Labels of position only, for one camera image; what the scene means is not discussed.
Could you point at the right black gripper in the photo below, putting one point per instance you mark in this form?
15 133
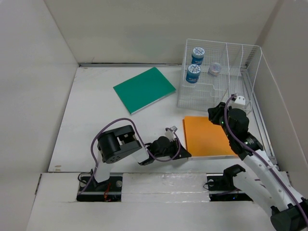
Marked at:
214 112

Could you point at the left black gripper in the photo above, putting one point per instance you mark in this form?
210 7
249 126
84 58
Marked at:
175 144

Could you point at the orange notebook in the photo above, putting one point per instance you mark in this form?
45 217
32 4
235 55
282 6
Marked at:
204 139

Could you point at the small clear tape roll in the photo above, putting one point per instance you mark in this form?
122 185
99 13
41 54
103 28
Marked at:
214 69

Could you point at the blue tape roll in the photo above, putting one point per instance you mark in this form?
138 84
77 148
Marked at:
193 73
198 54

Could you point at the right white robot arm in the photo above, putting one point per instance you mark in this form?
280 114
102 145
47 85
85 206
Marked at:
285 206

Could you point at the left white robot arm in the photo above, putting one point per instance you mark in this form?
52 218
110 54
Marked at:
117 144

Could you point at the green notebook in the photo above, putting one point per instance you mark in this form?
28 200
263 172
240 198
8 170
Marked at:
143 90

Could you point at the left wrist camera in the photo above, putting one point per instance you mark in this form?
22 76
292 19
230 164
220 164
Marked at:
170 133

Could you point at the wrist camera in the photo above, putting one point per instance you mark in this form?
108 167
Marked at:
170 133
238 102

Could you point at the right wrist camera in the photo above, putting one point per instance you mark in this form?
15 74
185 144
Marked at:
238 102

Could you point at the white wire rack organizer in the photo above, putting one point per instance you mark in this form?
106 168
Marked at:
239 62

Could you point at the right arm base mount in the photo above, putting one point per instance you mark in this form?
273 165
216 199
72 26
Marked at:
220 191

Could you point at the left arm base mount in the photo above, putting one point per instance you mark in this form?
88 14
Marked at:
107 191

